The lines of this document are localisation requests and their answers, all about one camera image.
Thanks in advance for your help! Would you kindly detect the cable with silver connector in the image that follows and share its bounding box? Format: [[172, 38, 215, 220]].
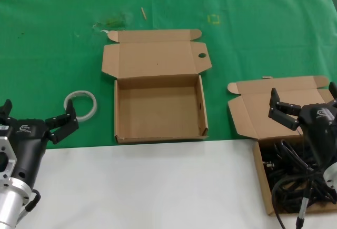
[[296, 197, 310, 229]]

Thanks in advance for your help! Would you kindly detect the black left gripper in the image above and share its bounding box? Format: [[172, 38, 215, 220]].
[[0, 99, 80, 191]]

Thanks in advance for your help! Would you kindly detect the translucent white tape roll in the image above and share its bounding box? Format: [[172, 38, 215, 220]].
[[64, 90, 98, 122]]

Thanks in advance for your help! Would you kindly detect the black power cord bundle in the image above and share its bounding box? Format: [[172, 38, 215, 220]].
[[259, 137, 337, 214]]

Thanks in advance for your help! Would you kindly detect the green table cloth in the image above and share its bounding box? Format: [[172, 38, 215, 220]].
[[0, 0, 337, 151]]

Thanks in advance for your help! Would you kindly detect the empty open cardboard box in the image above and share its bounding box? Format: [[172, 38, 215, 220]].
[[101, 28, 213, 145]]

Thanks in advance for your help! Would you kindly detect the cardboard box with cords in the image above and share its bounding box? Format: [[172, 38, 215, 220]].
[[227, 75, 337, 216]]

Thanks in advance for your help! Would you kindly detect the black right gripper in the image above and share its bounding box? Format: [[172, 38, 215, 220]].
[[267, 81, 337, 173]]

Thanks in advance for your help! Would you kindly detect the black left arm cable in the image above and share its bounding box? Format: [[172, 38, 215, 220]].
[[25, 188, 42, 214]]

